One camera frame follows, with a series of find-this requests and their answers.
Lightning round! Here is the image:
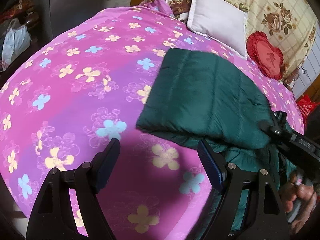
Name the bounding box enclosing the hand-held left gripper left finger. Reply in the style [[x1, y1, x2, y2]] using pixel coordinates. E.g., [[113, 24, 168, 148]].
[[26, 138, 121, 240]]

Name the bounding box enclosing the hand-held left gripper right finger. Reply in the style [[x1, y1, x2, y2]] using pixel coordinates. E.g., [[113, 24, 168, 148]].
[[197, 139, 290, 240]]

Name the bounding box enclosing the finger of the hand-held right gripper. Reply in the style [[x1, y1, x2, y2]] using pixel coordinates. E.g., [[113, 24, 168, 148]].
[[271, 110, 288, 137]]

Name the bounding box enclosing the dark green puffer jacket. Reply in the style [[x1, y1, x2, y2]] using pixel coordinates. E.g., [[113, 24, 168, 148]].
[[136, 48, 299, 233]]

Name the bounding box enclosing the pile of assorted clothes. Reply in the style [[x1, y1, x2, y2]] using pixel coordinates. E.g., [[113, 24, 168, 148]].
[[0, 0, 40, 30]]

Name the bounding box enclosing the person's right hand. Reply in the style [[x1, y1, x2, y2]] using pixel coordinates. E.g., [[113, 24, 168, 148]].
[[279, 172, 320, 234]]

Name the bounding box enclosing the red printed bag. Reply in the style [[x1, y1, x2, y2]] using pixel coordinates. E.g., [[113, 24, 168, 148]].
[[297, 94, 320, 118]]

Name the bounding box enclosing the red heart-shaped cushion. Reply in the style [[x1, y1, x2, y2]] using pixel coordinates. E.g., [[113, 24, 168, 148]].
[[246, 31, 285, 80]]

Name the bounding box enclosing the pink floral bed sheet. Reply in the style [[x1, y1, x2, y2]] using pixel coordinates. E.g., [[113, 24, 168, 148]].
[[0, 0, 305, 240]]

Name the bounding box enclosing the beige floral quilt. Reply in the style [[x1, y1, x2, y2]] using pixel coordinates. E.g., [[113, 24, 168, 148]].
[[222, 0, 318, 85]]

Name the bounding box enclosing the white pillow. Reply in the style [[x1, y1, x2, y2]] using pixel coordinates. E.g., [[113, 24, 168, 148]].
[[186, 0, 248, 60]]

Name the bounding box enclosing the white plastic bag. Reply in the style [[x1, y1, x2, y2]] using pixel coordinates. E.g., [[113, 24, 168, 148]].
[[1, 19, 32, 72]]

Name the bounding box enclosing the brown floral cloth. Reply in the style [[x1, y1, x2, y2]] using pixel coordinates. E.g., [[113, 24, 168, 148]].
[[146, 0, 227, 22]]

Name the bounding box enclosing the grey refrigerator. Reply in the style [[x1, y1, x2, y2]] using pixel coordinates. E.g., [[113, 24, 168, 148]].
[[32, 0, 135, 40]]

